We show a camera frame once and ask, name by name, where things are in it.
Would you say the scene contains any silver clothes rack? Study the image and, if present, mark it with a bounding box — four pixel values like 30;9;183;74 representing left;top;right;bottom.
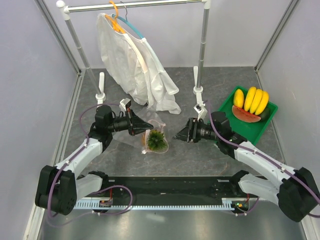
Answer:
56;0;211;104

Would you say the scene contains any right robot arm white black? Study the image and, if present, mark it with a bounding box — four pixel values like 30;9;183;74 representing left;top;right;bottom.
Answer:
173;111;320;222

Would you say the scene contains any yellow toy banana bunch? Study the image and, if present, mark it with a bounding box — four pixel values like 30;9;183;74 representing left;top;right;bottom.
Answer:
244;86;269;116

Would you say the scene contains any toy watermelon slice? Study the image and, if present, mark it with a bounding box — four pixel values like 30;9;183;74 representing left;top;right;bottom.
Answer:
232;105;261;123

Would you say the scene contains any white cable duct strip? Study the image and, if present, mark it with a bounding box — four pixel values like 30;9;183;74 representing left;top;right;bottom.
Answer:
74;198;235;211

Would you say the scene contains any green plastic tray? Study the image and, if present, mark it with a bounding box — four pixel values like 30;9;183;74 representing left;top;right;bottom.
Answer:
218;85;278;145

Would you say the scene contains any yellow toy mango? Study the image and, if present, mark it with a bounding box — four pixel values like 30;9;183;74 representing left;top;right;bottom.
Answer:
233;88;245;109

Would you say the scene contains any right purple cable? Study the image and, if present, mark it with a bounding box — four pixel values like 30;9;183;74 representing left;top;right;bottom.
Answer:
204;101;320;218

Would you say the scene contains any orange clothes hanger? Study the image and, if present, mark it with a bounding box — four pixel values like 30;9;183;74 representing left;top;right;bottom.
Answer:
104;0;126;34

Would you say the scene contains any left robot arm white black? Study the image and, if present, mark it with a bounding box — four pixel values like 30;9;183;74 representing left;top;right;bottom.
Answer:
34;103;154;216

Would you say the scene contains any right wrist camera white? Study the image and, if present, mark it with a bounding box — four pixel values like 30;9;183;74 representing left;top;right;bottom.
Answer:
193;101;208;121

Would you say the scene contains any clear zip top bag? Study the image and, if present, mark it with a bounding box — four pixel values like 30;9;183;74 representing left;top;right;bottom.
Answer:
113;108;169;154

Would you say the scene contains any white garment on hanger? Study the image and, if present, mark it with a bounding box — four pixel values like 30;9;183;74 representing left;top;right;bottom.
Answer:
96;13;181;115

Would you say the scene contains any dark green toy avocado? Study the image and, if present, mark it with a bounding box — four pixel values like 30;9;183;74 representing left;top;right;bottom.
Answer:
259;107;271;122

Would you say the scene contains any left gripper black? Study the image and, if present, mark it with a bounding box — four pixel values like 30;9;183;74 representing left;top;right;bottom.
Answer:
107;108;153;136

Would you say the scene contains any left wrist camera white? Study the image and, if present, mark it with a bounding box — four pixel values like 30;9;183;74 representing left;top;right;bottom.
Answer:
119;98;131;112

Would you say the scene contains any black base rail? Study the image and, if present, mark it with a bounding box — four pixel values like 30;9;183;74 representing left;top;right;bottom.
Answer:
87;176;257;206

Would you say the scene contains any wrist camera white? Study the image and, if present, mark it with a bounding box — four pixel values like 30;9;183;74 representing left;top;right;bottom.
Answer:
193;101;208;121
119;98;131;112

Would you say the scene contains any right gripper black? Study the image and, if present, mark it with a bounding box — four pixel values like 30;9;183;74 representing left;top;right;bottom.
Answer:
172;117;220;143

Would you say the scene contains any teal clothes hanger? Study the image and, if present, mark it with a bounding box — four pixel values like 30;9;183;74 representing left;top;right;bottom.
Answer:
117;1;146;42

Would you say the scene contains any toy pineapple orange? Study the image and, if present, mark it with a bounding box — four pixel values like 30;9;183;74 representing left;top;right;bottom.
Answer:
142;129;169;153

